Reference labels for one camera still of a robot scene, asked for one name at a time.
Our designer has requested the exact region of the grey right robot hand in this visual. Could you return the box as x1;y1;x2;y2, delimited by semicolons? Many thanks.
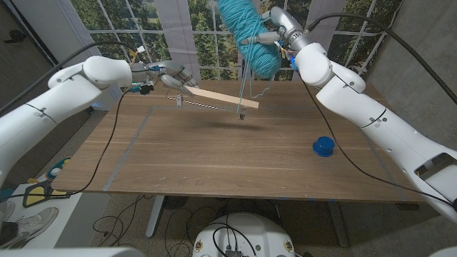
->
239;6;314;52

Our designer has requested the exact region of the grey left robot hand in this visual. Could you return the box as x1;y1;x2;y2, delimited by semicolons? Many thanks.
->
131;59;200;96

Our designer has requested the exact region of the teal yarn skein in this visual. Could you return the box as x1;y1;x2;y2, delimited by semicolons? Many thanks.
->
216;0;283;114

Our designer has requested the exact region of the wooden slat with metal clips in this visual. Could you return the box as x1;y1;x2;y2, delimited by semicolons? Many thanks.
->
166;85;261;121

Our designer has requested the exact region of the blue plastic lid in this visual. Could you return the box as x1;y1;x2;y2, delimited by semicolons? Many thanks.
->
311;136;336;158

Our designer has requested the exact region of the printed window forest backdrop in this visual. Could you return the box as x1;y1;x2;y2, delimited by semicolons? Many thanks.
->
69;0;403;84

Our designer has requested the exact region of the black ribbed round object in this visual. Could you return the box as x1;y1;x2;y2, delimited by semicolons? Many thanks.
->
162;195;190;211

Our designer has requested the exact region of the white table leg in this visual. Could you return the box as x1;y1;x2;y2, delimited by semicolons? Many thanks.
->
145;195;166;239

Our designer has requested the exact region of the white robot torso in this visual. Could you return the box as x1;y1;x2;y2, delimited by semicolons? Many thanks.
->
192;213;296;257

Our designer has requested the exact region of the grey table leg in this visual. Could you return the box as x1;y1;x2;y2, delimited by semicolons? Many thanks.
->
326;200;349;248

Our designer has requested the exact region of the grey sneaker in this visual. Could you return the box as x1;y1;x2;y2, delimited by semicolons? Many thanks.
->
0;206;59;250

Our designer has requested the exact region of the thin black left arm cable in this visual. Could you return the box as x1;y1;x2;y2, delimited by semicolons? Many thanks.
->
6;89;133;200

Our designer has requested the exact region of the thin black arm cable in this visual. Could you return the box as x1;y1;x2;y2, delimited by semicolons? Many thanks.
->
6;89;133;200
299;76;454;207

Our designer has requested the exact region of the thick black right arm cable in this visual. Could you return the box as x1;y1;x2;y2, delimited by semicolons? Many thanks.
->
306;13;457;105

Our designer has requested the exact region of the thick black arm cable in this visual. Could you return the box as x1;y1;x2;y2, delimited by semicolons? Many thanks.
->
306;13;457;105
0;41;139;114

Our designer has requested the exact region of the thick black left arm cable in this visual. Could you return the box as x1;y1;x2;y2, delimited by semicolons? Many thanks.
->
0;41;139;114

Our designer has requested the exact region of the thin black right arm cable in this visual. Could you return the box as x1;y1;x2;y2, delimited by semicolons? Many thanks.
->
299;76;454;207

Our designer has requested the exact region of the black floor cable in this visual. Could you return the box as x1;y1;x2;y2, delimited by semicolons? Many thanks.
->
91;194;155;248

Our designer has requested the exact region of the black torso cable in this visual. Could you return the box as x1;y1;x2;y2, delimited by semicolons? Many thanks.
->
201;222;257;257

